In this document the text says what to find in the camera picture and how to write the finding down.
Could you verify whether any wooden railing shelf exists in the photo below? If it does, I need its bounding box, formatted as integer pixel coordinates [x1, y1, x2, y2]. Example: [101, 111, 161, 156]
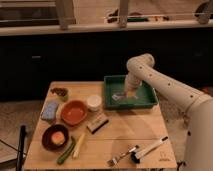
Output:
[0, 0, 213, 36]

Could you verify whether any orange bowl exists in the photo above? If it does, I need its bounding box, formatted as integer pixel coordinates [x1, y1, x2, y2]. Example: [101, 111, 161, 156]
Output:
[60, 100, 87, 126]

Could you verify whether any wooden black eraser block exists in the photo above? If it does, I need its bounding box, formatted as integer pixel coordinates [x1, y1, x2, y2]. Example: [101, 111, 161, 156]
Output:
[87, 114, 109, 134]

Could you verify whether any green toy cucumber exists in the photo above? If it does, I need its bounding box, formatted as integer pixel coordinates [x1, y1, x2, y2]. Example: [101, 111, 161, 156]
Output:
[57, 136, 76, 165]

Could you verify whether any yellow orange toy food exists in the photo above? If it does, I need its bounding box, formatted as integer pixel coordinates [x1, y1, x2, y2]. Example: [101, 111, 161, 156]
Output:
[51, 131, 65, 145]

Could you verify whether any pale yellow toy stick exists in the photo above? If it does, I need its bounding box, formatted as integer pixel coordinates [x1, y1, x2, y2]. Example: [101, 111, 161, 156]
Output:
[73, 132, 86, 159]

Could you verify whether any white cup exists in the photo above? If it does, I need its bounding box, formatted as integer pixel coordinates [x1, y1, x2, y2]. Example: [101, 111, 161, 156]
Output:
[86, 95, 102, 112]

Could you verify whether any blue sponge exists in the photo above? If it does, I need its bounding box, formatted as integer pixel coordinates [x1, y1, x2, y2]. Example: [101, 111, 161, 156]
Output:
[41, 101, 59, 120]

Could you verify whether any black pole stand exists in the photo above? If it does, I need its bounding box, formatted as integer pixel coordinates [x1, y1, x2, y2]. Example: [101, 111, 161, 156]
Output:
[16, 125, 27, 171]

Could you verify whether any white handled black brush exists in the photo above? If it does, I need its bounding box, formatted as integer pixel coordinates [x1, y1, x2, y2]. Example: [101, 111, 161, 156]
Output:
[131, 136, 168, 164]

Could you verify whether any dark brown bowl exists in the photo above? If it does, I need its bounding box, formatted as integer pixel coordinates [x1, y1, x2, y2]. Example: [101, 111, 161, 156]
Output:
[42, 124, 69, 151]

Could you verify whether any wooden table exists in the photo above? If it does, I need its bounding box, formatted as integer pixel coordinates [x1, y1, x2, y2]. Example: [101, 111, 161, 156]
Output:
[24, 81, 176, 171]

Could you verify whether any light blue towel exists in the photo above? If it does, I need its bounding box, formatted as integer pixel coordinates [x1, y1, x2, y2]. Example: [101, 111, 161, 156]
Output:
[112, 92, 137, 101]

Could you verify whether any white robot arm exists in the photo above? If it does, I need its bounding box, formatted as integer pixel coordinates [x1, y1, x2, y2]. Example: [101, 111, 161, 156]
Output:
[125, 53, 213, 171]

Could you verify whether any green plastic tray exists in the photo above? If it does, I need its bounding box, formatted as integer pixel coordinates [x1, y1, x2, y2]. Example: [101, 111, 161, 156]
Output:
[103, 75, 158, 110]

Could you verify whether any silver fork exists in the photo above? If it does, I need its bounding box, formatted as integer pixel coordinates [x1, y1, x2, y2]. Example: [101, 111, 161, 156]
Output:
[107, 145, 139, 167]

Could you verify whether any small bowl with dark food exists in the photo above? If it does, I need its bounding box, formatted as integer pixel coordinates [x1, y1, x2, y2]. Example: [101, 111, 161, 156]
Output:
[51, 88, 68, 101]

